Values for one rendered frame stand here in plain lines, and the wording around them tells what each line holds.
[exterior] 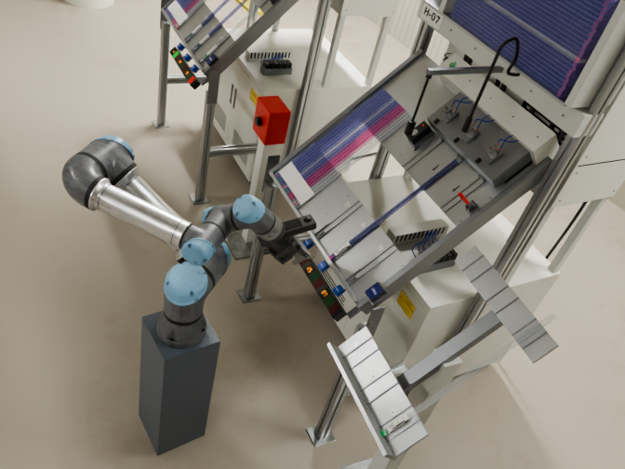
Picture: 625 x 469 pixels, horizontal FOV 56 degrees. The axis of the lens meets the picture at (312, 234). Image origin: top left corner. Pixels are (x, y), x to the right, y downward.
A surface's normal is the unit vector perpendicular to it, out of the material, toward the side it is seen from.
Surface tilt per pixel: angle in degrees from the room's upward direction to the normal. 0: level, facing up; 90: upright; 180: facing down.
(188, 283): 7
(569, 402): 0
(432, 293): 0
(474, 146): 43
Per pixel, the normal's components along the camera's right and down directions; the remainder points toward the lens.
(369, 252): -0.45, -0.43
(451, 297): 0.21, -0.74
